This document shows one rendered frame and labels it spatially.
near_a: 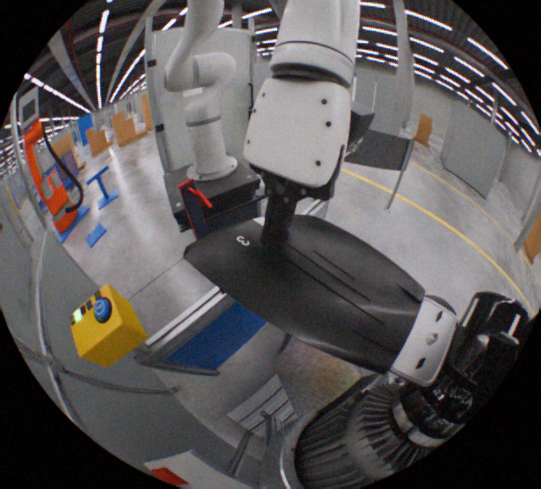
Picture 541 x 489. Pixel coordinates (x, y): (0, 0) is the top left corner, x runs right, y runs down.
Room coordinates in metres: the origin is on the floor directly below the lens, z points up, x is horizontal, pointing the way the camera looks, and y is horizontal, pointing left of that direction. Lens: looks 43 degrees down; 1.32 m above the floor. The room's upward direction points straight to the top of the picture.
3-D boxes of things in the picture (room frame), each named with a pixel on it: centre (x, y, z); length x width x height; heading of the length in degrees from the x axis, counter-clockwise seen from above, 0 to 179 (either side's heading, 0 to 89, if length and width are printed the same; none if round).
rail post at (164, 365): (-0.02, 0.34, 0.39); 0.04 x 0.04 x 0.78; 49
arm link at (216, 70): (0.63, 0.19, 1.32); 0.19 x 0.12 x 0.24; 126
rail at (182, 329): (0.30, 0.06, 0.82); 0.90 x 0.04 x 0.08; 139
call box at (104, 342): (0.00, 0.32, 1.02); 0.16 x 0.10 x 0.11; 139
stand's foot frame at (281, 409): (-0.25, -0.11, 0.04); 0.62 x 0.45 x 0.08; 139
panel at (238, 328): (0.30, 0.06, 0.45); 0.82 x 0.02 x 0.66; 139
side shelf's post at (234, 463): (-0.50, 0.13, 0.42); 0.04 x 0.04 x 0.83; 49
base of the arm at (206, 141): (0.61, 0.22, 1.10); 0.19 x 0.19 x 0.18
